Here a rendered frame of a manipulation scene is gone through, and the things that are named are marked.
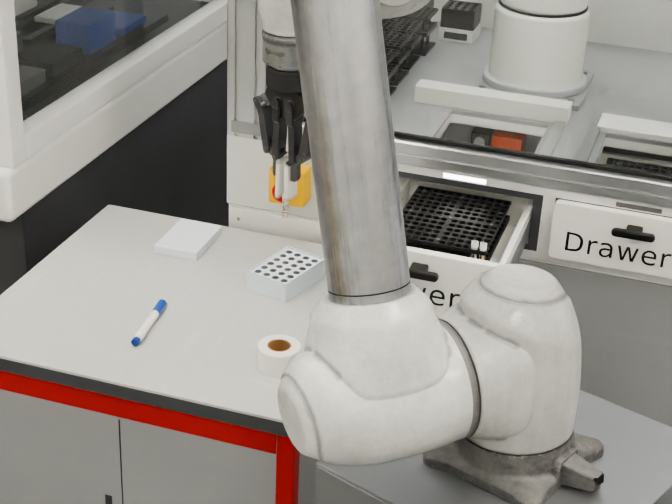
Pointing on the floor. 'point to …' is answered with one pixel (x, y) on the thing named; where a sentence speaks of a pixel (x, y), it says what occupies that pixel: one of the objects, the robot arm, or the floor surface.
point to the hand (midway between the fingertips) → (286, 178)
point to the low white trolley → (147, 372)
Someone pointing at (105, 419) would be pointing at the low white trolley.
